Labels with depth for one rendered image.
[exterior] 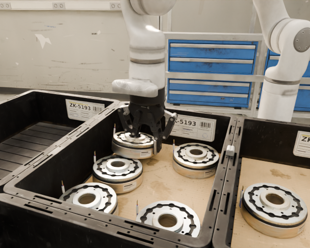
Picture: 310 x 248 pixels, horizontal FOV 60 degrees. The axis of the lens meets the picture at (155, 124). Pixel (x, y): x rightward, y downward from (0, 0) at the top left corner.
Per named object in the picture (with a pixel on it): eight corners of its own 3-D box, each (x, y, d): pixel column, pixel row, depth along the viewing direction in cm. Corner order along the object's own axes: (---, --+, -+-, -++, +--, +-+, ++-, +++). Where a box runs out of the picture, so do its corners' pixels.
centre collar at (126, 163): (112, 159, 58) (112, 156, 58) (133, 163, 57) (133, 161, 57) (101, 169, 54) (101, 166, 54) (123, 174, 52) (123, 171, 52)
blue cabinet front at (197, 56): (167, 102, 248) (168, 39, 224) (248, 107, 237) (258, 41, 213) (166, 103, 245) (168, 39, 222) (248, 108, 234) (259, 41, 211)
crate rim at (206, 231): (122, 108, 73) (122, 100, 72) (236, 124, 64) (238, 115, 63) (0, 203, 39) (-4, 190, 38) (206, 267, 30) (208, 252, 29)
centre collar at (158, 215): (160, 207, 45) (160, 204, 44) (188, 217, 42) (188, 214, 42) (145, 228, 41) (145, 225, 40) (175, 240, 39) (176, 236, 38)
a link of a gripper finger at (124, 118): (125, 103, 61) (136, 126, 63) (119, 105, 62) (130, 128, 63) (120, 107, 59) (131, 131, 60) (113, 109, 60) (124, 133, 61)
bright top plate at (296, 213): (241, 181, 52) (242, 179, 51) (298, 189, 50) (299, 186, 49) (245, 219, 43) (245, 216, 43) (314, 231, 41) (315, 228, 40)
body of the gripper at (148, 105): (172, 79, 57) (170, 120, 61) (136, 75, 60) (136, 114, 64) (160, 89, 51) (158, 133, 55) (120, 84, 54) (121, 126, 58)
